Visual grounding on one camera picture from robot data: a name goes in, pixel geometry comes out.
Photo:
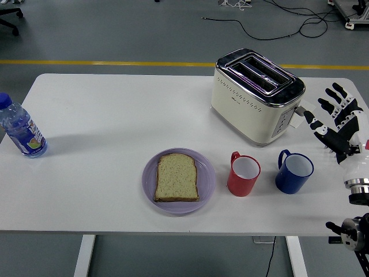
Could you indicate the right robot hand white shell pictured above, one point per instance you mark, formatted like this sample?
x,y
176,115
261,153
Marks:
x,y
343,138

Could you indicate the blue enamel cup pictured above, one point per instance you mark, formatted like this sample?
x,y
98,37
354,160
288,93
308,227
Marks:
x,y
289,180

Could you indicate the red enamel cup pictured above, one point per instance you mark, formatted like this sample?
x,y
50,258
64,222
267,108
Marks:
x,y
240,186

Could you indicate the slice of bread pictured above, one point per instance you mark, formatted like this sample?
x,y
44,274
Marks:
x,y
176,179

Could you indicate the cream and chrome toaster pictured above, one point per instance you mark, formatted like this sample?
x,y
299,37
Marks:
x,y
245,115

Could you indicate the black table control panel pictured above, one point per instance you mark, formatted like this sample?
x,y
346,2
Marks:
x,y
334,240

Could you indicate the white table leg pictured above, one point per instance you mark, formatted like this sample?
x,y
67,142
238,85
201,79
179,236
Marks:
x,y
297,256
85,256

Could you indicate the grey box under table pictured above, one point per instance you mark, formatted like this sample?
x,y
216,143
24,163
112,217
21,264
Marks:
x,y
261,240

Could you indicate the purple plate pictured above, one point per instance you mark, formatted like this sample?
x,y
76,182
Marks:
x,y
206,179

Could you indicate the water bottle blue cap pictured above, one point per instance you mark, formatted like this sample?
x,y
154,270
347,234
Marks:
x,y
23,130

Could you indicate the black office chair base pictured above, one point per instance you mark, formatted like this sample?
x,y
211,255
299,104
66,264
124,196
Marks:
x,y
11,12

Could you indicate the metal equipment frame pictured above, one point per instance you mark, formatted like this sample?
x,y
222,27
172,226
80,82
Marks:
x,y
357,18

